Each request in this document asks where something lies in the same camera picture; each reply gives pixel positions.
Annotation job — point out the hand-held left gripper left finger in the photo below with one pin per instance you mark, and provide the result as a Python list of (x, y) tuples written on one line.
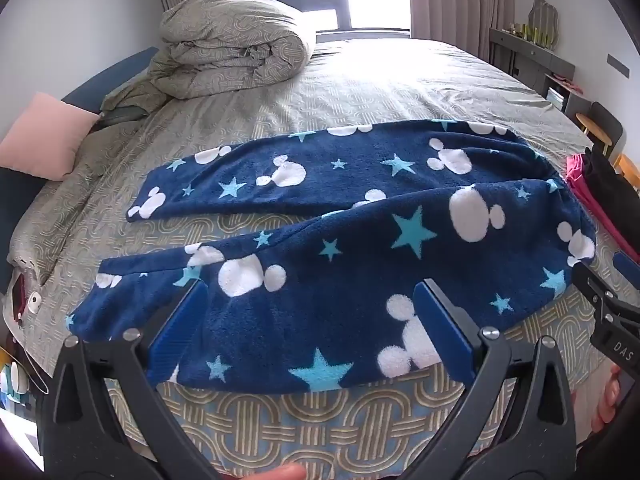
[(177, 330)]

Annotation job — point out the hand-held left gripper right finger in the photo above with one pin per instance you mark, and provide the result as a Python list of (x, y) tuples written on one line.
[(445, 332)]

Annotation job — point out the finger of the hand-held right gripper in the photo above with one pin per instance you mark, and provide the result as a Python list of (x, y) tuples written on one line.
[(627, 265), (607, 320)]

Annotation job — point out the navy star printed fleece pants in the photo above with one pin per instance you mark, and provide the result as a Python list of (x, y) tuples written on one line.
[(350, 260)]

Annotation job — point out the person's right hand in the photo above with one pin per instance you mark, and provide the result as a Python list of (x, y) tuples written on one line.
[(606, 400)]

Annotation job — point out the person's left hand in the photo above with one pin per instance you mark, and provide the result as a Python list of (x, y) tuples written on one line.
[(280, 472)]

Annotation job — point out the black garment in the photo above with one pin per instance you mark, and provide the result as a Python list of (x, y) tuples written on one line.
[(612, 185)]

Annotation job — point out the pink garment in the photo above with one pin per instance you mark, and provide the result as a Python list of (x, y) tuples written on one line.
[(582, 185)]

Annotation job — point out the wooden chair with black back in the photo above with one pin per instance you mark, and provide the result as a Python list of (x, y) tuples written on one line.
[(602, 127)]

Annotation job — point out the white round device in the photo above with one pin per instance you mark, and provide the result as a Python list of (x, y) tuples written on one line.
[(34, 304)]

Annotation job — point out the cluttered bedside table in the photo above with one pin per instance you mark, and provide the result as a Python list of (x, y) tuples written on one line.
[(17, 385)]

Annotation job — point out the small storage shelf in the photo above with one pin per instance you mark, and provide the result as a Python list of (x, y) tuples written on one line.
[(562, 92)]

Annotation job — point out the grey dressing desk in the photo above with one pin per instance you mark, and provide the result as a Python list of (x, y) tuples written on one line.
[(530, 57)]

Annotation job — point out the pink pillow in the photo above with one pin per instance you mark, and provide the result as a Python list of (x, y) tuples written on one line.
[(45, 135)]

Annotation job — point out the yellow green bottle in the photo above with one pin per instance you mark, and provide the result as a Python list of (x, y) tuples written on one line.
[(539, 36)]

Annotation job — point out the dark blue headboard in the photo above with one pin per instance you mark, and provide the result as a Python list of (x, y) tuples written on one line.
[(100, 85)]

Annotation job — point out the bed with patterned sheet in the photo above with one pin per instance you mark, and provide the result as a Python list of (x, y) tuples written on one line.
[(350, 90)]

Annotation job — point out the cloud shaped mirror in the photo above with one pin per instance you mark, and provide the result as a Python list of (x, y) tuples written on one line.
[(544, 17)]

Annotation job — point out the folded beige patterned duvet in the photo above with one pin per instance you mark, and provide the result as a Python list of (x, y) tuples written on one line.
[(225, 45)]

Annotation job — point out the dark wall strip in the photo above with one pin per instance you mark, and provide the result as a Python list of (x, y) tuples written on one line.
[(619, 65)]

